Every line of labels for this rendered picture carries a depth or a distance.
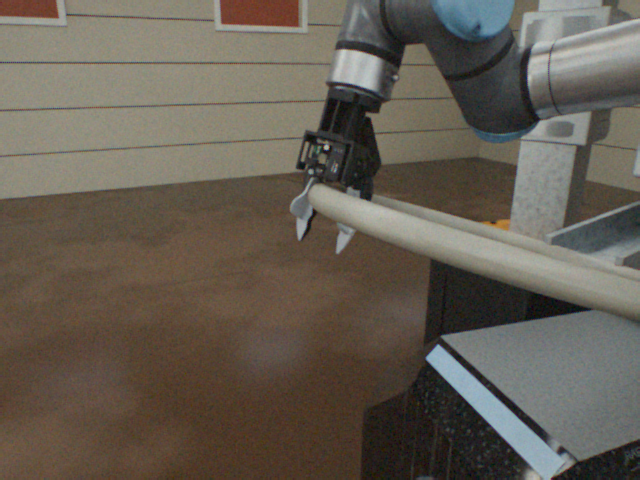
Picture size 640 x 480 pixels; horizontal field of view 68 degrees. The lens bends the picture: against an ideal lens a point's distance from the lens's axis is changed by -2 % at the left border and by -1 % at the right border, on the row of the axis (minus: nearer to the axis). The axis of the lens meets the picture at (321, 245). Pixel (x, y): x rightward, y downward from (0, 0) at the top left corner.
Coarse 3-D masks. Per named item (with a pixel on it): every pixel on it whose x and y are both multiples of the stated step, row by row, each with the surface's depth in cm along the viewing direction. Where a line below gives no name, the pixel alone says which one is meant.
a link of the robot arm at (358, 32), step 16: (352, 0) 60; (368, 0) 58; (352, 16) 60; (368, 16) 58; (352, 32) 60; (368, 32) 59; (384, 32) 58; (336, 48) 62; (352, 48) 60; (368, 48) 59; (384, 48) 59; (400, 48) 61; (400, 64) 63
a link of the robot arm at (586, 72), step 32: (512, 32) 55; (608, 32) 49; (512, 64) 55; (544, 64) 52; (576, 64) 50; (608, 64) 48; (480, 96) 57; (512, 96) 55; (544, 96) 53; (576, 96) 51; (608, 96) 50; (480, 128) 61; (512, 128) 60
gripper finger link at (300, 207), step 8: (312, 184) 67; (304, 192) 67; (296, 200) 66; (304, 200) 67; (296, 208) 67; (304, 208) 68; (312, 208) 69; (304, 216) 69; (312, 216) 70; (304, 224) 69; (304, 232) 70
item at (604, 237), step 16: (624, 208) 88; (576, 224) 81; (592, 224) 82; (608, 224) 86; (624, 224) 89; (560, 240) 78; (576, 240) 81; (592, 240) 84; (608, 240) 85; (624, 240) 85; (608, 256) 79; (624, 256) 68
